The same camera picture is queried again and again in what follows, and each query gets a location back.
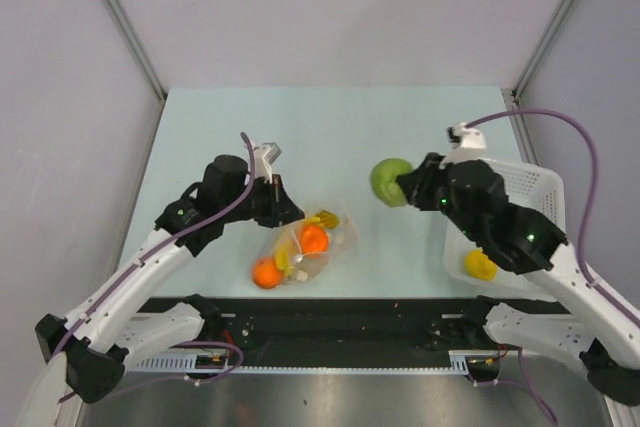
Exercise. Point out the left aluminium frame post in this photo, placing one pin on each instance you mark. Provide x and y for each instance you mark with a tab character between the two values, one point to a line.
137	50

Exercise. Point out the yellow fake banana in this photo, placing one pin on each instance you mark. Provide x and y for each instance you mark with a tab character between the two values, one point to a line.
283	255

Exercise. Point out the white perforated plastic basket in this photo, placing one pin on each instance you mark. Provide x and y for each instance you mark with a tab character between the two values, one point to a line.
513	212

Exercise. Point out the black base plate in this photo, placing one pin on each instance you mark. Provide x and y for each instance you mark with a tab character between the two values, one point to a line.
352	333

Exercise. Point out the yellow fake bell pepper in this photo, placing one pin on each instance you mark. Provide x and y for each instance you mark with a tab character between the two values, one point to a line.
478	265

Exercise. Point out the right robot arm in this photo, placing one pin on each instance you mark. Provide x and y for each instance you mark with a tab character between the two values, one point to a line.
610	353

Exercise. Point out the green fake cabbage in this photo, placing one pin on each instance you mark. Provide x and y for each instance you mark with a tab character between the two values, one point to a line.
383	180

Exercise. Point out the aluminium frame post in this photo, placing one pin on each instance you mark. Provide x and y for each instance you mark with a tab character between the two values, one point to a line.
552	29
137	50

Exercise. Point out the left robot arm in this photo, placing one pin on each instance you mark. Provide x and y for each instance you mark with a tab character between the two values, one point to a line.
98	338

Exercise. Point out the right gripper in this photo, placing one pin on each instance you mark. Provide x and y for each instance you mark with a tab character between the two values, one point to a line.
417	184

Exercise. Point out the clear zip top bag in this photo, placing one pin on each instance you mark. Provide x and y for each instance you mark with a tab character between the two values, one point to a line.
298	252

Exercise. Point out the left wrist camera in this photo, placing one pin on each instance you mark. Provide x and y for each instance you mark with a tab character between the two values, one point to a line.
264	156

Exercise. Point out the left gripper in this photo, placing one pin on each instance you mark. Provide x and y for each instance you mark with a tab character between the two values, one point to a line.
281	209

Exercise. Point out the right aluminium frame post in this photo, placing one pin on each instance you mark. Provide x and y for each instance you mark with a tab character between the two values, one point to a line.
552	29

